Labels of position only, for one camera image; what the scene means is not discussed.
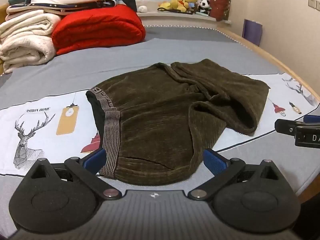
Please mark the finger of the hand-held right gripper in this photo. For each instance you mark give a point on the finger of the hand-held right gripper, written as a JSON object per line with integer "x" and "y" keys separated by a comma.
{"x": 312, "y": 119}
{"x": 285, "y": 127}

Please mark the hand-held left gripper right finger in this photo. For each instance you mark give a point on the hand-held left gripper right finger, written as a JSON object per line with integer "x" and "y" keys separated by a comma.
{"x": 215, "y": 161}

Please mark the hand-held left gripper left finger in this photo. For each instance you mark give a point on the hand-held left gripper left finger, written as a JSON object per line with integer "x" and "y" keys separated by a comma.
{"x": 95, "y": 160}

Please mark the purple board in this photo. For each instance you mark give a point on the purple board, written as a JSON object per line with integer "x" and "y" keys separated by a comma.
{"x": 252, "y": 31}

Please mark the cream folded fleece blanket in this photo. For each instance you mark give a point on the cream folded fleece blanket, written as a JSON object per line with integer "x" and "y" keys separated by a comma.
{"x": 25, "y": 52}
{"x": 27, "y": 22}

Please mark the red folded blanket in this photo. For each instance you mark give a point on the red folded blanket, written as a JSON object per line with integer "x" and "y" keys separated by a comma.
{"x": 100, "y": 27}

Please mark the red patterned cushion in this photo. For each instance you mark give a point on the red patterned cushion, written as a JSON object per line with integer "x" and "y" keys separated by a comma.
{"x": 220, "y": 5}

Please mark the panda plush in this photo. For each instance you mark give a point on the panda plush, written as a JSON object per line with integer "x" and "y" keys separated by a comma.
{"x": 205, "y": 6}

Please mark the beige window ledge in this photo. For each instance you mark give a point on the beige window ledge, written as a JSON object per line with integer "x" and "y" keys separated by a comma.
{"x": 175, "y": 18}

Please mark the navy-trimmed folded pad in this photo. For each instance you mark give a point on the navy-trimmed folded pad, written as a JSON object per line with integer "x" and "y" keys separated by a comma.
{"x": 62, "y": 5}

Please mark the yellow duck plush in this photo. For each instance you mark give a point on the yellow duck plush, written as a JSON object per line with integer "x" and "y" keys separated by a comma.
{"x": 172, "y": 3}

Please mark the pink folded cloth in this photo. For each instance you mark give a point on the pink folded cloth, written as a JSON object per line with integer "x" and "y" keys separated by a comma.
{"x": 22, "y": 13}

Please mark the white plush toy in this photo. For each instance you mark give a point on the white plush toy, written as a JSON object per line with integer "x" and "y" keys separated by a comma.
{"x": 142, "y": 2}

